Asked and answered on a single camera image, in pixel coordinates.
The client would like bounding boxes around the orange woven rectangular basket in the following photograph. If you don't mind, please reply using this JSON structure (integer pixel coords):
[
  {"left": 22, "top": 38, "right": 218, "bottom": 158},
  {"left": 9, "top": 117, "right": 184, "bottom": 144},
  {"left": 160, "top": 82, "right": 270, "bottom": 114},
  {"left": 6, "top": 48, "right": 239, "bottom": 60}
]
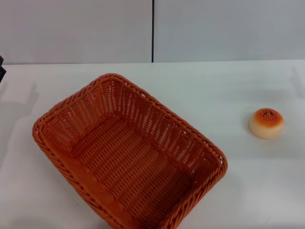
[{"left": 32, "top": 73, "right": 227, "bottom": 229}]

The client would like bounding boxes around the round bun with sesame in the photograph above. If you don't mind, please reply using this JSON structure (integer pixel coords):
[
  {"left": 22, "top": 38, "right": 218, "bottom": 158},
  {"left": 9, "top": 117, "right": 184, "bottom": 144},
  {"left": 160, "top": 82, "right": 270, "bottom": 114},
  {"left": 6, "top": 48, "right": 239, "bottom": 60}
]
[{"left": 249, "top": 108, "right": 285, "bottom": 140}]

